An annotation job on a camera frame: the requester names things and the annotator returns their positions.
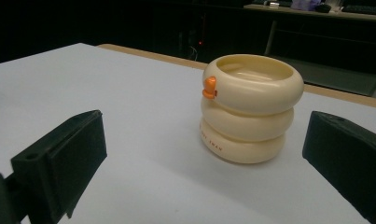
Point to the wooden background desk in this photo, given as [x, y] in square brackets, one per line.
[300, 13]

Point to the purple crumpled object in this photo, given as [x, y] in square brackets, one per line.
[304, 4]

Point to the black rounded object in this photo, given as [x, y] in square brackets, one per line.
[323, 8]

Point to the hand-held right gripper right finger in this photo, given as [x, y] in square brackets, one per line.
[347, 152]

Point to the cream duck-shaped pen holder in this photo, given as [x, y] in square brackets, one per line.
[251, 124]

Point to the black keyboard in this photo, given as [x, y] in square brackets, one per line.
[363, 9]

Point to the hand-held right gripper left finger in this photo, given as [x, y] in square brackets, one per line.
[67, 161]

